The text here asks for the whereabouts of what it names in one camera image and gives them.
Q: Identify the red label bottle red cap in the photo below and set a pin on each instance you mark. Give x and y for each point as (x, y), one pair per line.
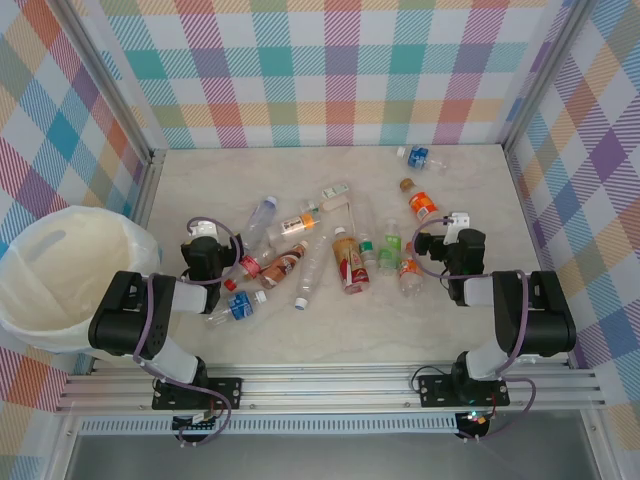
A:
(250, 265)

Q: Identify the clear bottle pale blue cap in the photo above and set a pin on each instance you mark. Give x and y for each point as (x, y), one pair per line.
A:
(260, 222)

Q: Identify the blue label bottle white cap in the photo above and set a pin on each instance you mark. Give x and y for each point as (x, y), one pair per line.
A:
(240, 305)
(417, 157)

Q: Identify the orange label bottle brown cap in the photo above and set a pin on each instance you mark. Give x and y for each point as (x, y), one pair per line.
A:
(422, 205)

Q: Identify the clear bottle orange print label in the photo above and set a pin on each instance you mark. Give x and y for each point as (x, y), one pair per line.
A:
(292, 227)

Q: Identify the clear bottle green cap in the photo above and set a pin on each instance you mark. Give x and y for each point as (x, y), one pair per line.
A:
(366, 247)

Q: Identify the clear unlabelled bottle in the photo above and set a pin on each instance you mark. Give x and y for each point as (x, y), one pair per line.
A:
(364, 215)

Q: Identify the large tan red label bottle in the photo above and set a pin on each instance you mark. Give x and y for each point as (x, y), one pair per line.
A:
(352, 262)

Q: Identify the clear ribbed bottle white cap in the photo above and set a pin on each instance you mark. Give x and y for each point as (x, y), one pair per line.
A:
(312, 272)

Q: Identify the small clear bottle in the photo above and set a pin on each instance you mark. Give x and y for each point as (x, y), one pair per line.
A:
(310, 206)

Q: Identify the beige plastic bottle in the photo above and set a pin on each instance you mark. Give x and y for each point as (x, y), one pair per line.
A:
(337, 203)

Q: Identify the clear square bottle green label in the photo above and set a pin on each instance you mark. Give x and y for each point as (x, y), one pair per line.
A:
(336, 191)

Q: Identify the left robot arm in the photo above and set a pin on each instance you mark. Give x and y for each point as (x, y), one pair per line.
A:
(125, 310)

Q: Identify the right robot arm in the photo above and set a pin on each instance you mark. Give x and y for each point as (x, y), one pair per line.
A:
(545, 310)

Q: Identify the white bin with plastic liner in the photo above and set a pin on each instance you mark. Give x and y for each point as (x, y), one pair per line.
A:
(75, 280)

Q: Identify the grey metal panel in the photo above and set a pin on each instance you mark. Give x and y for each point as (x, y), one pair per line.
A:
(325, 460)

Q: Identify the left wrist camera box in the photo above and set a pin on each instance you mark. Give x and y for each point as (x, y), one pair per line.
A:
(204, 230)

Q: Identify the aluminium side rail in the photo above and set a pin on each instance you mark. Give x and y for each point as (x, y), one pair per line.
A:
(150, 185)

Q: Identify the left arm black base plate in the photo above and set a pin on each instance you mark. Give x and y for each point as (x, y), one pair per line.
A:
(225, 390)

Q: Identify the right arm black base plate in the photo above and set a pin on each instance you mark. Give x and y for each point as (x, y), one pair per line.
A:
(432, 392)

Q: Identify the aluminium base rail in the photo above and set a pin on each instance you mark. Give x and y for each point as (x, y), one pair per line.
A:
(325, 387)

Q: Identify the aluminium frame post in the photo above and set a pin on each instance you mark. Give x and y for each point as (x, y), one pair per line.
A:
(112, 75)
(545, 75)

